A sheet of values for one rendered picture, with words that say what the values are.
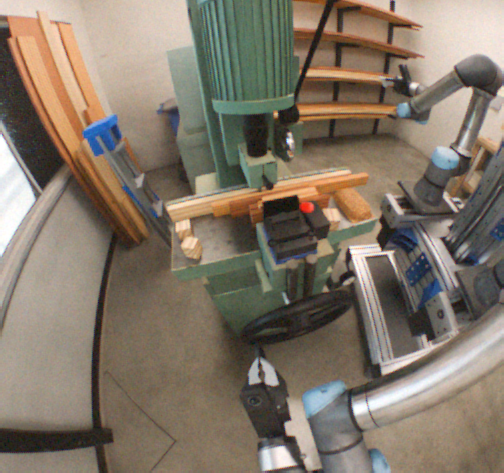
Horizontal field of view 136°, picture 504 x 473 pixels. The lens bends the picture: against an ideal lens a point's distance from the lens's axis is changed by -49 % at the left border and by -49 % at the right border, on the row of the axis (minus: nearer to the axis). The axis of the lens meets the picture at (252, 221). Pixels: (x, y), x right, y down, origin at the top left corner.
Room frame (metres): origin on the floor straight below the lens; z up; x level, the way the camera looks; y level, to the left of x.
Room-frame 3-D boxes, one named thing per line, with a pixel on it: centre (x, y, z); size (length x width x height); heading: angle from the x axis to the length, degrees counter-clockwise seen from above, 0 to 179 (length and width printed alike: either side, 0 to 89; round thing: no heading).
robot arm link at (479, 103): (0.53, -0.94, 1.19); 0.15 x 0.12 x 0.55; 99
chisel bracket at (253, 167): (0.48, -0.03, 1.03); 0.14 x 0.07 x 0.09; 9
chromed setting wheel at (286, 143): (0.61, -0.13, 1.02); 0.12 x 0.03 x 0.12; 9
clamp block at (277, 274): (0.27, -0.09, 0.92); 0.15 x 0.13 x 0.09; 99
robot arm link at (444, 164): (0.51, -0.82, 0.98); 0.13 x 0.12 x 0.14; 99
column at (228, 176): (0.75, 0.02, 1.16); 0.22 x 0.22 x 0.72; 9
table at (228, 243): (0.36, -0.07, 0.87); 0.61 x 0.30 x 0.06; 99
